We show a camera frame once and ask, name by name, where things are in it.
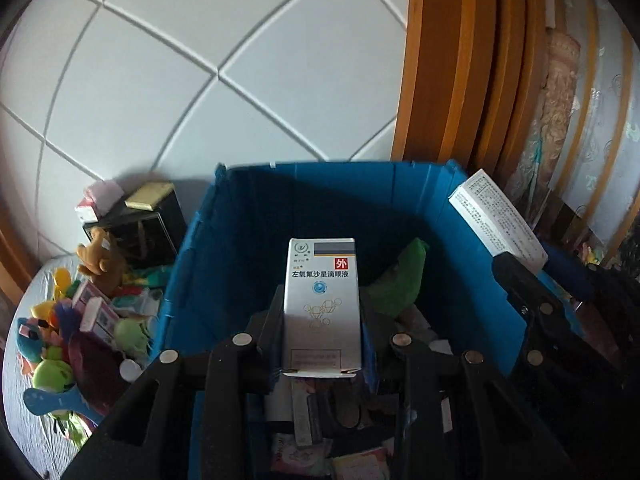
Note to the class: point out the patterned floral curtain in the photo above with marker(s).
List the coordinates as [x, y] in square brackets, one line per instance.
[595, 110]

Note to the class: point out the black box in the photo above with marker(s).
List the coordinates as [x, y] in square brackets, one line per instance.
[150, 240]

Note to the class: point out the blue fuzzy toy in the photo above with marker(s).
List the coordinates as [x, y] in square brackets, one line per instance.
[67, 317]

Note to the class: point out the maroon cloth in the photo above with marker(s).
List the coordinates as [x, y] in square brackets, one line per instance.
[97, 375]

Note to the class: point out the pink and white small box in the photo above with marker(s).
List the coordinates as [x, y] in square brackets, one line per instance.
[102, 195]

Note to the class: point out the white padded headboard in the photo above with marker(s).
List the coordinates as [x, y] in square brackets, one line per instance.
[200, 60]

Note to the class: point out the wooden headboard frame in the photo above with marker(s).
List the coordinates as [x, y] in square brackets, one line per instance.
[440, 60]

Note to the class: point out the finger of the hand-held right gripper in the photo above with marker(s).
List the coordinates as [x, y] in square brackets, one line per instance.
[540, 320]

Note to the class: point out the pink printed packet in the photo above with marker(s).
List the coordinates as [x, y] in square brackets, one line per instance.
[300, 455]

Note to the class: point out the white box with fine print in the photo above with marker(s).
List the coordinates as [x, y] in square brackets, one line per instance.
[495, 220]

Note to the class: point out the white medicine box blue stripe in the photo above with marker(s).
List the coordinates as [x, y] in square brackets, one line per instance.
[320, 300]

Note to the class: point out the blue plastic paddle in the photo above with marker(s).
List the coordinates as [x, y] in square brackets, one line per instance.
[55, 402]

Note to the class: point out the long white box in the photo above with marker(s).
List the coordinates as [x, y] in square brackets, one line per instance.
[305, 410]

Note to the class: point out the blue storage container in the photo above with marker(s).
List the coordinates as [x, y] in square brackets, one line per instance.
[240, 240]

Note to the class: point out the yellow sticky note pad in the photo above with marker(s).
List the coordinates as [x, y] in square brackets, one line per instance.
[150, 196]

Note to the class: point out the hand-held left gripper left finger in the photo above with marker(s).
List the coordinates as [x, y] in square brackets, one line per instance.
[270, 340]

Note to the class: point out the blue plush fish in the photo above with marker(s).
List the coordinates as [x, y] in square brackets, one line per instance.
[32, 340]

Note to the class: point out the brown plush toy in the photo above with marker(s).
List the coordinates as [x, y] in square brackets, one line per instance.
[102, 260]

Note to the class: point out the light green plush toy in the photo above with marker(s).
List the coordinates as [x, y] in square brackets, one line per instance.
[131, 335]

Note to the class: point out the round green plush toy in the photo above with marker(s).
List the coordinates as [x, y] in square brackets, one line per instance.
[52, 375]

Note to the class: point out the yellow plastic toy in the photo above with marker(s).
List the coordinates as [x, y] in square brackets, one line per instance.
[65, 282]

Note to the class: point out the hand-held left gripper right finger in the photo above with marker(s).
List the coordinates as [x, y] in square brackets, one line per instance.
[371, 360]

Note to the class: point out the teal plastic toy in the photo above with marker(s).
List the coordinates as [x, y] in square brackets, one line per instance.
[150, 277]

